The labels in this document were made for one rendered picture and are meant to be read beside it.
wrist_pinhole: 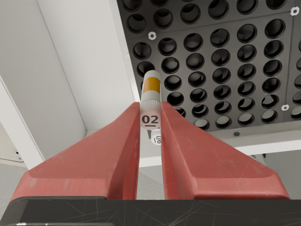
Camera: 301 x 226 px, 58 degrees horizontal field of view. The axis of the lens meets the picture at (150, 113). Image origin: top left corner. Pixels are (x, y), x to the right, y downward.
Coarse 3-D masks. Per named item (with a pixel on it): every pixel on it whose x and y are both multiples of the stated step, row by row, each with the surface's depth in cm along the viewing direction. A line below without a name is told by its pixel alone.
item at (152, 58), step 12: (120, 0) 17; (144, 0) 17; (120, 12) 18; (132, 12) 18; (144, 12) 18; (132, 36) 19; (132, 48) 19; (132, 60) 20; (144, 60) 20; (156, 60) 19
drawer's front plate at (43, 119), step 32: (0, 0) 19; (32, 0) 23; (0, 32) 18; (32, 32) 22; (0, 64) 18; (32, 64) 22; (0, 96) 18; (32, 96) 21; (64, 96) 27; (32, 128) 20; (64, 128) 26; (32, 160) 21
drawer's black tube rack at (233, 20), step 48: (192, 0) 17; (240, 0) 20; (288, 0) 17; (144, 48) 22; (192, 48) 19; (240, 48) 19; (288, 48) 19; (192, 96) 25; (240, 96) 21; (288, 96) 21
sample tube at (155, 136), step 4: (152, 132) 22; (156, 132) 22; (160, 132) 22; (152, 136) 22; (156, 136) 22; (160, 136) 22; (152, 140) 22; (156, 140) 22; (160, 140) 22; (156, 144) 22; (160, 144) 22
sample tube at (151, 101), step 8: (152, 72) 16; (144, 80) 16; (152, 80) 15; (160, 80) 16; (144, 88) 15; (152, 88) 14; (160, 88) 15; (144, 96) 14; (152, 96) 14; (160, 96) 14; (144, 104) 13; (152, 104) 13; (160, 104) 13; (144, 112) 13; (152, 112) 13; (160, 112) 13; (144, 120) 13; (152, 120) 13; (160, 120) 13; (144, 128) 13; (152, 128) 13
